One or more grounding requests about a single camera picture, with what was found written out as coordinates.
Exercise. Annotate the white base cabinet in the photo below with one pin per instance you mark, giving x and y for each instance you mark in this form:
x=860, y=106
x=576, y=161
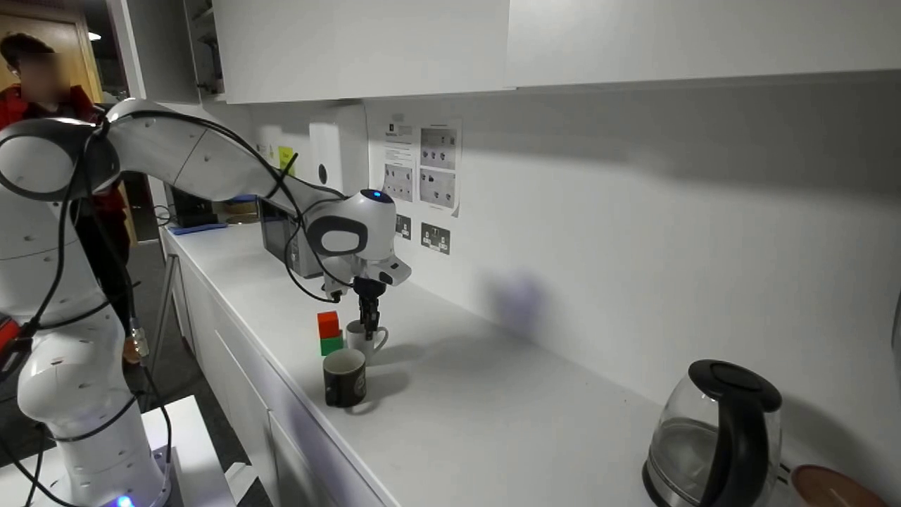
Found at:
x=244, y=396

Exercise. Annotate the yellow paper note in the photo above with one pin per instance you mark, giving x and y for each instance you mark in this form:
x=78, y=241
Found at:
x=286, y=156

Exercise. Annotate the white paper towel dispenser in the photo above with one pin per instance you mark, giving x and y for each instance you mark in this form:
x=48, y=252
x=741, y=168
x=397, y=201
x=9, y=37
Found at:
x=324, y=149

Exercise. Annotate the white upper wall cabinet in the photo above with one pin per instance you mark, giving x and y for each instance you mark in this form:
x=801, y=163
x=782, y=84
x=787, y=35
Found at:
x=376, y=46

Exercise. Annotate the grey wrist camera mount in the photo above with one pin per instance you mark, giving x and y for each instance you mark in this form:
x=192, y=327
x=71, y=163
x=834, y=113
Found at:
x=392, y=272

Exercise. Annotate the large instruction sheet with logo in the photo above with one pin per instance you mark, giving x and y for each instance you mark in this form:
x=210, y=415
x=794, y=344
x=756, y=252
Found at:
x=397, y=159

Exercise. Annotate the black countertop appliance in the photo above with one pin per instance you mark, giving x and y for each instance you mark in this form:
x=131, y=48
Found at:
x=192, y=211

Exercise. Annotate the green block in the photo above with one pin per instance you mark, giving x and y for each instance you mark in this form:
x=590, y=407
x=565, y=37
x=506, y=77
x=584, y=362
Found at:
x=334, y=344

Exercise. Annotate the person in red jacket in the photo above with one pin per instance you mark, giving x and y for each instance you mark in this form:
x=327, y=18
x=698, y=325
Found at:
x=79, y=51
x=38, y=73

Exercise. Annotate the red block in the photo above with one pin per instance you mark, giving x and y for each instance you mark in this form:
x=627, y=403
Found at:
x=327, y=325

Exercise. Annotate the white robot base table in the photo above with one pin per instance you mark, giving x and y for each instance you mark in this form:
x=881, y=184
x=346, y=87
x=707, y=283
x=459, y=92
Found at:
x=186, y=439

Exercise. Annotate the black mug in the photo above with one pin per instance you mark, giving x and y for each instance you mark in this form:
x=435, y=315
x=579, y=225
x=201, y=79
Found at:
x=344, y=380

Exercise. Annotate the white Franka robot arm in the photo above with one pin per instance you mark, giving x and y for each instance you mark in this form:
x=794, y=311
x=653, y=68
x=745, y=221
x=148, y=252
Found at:
x=65, y=383

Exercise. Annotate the silver double wall socket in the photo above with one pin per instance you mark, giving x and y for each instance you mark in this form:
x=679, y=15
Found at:
x=435, y=238
x=403, y=225

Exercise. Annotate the silver microwave oven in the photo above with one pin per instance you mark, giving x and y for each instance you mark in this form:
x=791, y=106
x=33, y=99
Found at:
x=276, y=234

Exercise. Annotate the small instruction picture sheet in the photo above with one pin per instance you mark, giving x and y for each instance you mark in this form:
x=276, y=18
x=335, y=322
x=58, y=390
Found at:
x=438, y=148
x=438, y=186

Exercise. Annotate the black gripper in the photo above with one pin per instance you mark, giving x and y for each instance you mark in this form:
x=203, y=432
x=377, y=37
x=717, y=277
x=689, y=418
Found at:
x=369, y=290

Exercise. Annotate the round wooden coaster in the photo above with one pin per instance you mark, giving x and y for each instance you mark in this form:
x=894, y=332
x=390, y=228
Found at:
x=831, y=489

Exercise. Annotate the red chair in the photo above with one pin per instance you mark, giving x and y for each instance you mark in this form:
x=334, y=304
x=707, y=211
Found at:
x=9, y=337

